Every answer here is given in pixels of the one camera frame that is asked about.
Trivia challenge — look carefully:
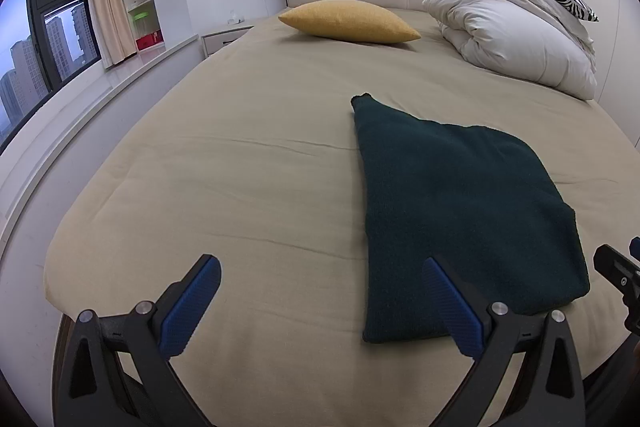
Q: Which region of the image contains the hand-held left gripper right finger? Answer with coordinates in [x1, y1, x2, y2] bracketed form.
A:
[422, 257, 586, 427]

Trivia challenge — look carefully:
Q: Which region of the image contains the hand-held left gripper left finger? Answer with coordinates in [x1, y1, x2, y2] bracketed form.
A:
[52, 253, 223, 427]

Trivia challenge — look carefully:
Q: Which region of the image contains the dark green towel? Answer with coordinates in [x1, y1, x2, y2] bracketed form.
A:
[350, 93, 591, 344]

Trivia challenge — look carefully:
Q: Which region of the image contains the bed with beige sheet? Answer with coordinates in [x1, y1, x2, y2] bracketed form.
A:
[44, 9, 640, 427]

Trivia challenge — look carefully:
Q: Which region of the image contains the white window sill bench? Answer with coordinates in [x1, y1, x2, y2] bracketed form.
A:
[0, 34, 203, 253]

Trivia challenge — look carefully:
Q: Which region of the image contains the white folded duvet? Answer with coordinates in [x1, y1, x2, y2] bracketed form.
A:
[421, 0, 598, 102]

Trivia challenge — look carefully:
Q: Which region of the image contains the white nightstand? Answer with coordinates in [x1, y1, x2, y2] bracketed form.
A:
[200, 23, 256, 58]

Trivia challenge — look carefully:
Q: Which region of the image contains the red box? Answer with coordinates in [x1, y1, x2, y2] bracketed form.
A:
[136, 31, 163, 52]

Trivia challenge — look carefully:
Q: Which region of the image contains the dark framed window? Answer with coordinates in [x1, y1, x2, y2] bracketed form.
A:
[0, 0, 103, 148]

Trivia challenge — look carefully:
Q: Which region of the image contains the yellow pillow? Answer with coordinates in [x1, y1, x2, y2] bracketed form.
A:
[278, 0, 422, 44]

